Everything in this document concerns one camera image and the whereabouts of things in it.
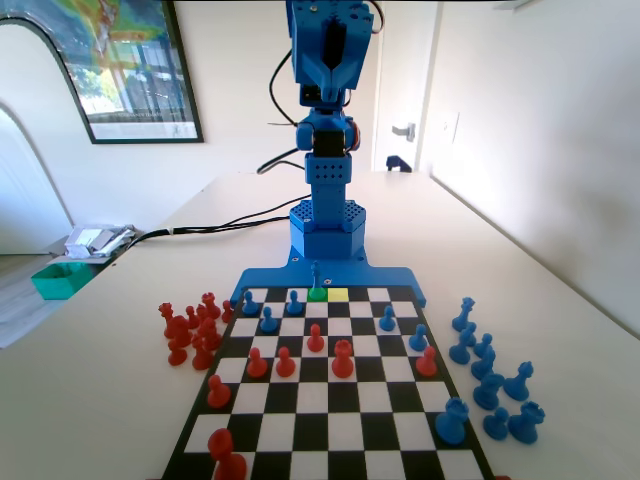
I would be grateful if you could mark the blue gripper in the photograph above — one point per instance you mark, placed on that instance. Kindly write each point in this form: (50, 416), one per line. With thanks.
(327, 79)

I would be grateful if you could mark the blue chess king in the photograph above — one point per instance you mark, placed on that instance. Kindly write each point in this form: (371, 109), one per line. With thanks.
(315, 281)

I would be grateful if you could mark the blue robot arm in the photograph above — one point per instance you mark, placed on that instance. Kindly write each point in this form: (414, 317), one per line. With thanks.
(327, 200)

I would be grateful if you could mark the blue chess pawn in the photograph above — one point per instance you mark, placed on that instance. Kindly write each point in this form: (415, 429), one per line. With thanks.
(294, 304)
(387, 320)
(269, 322)
(249, 305)
(483, 346)
(496, 425)
(417, 340)

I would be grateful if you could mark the red chess pawn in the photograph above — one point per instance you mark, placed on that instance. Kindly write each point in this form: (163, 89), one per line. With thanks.
(285, 364)
(314, 341)
(426, 362)
(191, 317)
(201, 311)
(218, 394)
(227, 311)
(256, 365)
(226, 457)

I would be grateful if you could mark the blue chess rook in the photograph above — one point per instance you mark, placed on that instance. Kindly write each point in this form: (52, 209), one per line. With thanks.
(526, 424)
(452, 422)

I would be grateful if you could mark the white door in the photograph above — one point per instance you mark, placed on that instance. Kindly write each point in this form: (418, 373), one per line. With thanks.
(400, 75)

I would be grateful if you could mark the black zip tie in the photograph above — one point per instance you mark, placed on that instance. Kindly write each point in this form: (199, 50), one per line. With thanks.
(282, 125)

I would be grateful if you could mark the blue table clamp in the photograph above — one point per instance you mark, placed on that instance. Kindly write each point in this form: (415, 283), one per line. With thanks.
(397, 164)

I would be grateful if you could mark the black framed poster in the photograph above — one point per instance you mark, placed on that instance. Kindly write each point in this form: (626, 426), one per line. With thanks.
(145, 75)

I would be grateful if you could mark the pile of papers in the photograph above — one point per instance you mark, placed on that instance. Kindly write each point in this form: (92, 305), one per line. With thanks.
(95, 240)

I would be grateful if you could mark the white arched panel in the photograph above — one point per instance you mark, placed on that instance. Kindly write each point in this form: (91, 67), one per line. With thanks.
(30, 150)

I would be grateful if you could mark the black and white chessboard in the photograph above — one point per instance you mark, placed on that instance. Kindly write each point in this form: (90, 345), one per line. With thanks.
(325, 400)

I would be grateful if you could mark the green plastic box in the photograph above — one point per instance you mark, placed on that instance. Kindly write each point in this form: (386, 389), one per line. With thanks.
(60, 282)

